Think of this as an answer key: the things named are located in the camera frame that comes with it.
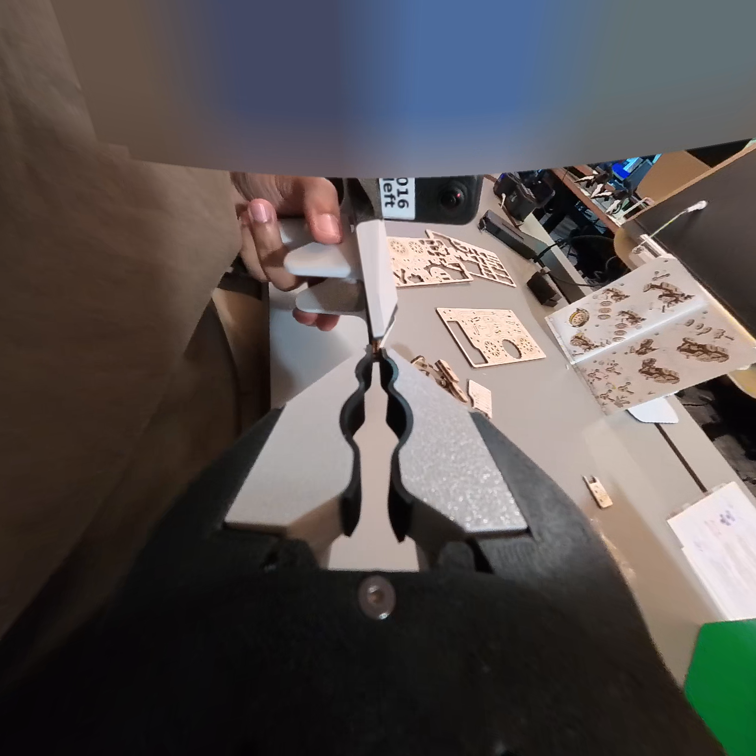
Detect white paper sheets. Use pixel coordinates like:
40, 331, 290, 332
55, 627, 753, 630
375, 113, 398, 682
667, 481, 756, 621

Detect black power adapter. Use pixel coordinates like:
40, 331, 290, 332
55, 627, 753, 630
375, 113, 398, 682
526, 267, 562, 308
478, 209, 541, 261

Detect person's left hand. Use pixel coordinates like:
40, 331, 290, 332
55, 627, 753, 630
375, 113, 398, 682
230, 172, 345, 332

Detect white paper scrap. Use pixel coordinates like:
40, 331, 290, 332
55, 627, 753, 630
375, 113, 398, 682
625, 397, 680, 425

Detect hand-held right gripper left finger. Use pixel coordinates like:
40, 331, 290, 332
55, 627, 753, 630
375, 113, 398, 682
224, 347, 376, 569

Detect black board stand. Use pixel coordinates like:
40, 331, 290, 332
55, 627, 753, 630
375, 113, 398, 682
611, 139, 756, 346

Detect person's brown clothing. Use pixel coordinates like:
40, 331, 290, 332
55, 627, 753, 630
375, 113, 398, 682
0, 0, 272, 704

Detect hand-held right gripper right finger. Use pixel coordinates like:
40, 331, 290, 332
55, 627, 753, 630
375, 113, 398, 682
378, 348, 529, 568

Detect plywood sheet with gears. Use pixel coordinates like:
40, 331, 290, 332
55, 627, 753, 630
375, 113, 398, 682
387, 229, 517, 290

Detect plywood sheet with large cutout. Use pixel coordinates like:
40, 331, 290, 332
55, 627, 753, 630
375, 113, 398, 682
436, 306, 547, 369

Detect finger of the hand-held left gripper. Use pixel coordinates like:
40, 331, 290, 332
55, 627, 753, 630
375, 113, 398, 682
356, 220, 399, 346

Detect cardboard box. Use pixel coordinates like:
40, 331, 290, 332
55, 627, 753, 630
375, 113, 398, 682
637, 150, 712, 204

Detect illustrated instruction booklet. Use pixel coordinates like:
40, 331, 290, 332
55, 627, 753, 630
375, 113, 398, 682
545, 255, 756, 415

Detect grey desk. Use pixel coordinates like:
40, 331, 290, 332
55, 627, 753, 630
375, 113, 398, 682
269, 176, 756, 686

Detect wooden puzzle model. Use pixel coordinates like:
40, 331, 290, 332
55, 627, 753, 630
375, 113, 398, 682
410, 354, 469, 406

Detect black desk device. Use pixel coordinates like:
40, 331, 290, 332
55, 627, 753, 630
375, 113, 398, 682
493, 171, 553, 224

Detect green plastic bin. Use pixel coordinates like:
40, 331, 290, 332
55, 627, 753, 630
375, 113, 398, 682
683, 617, 756, 756

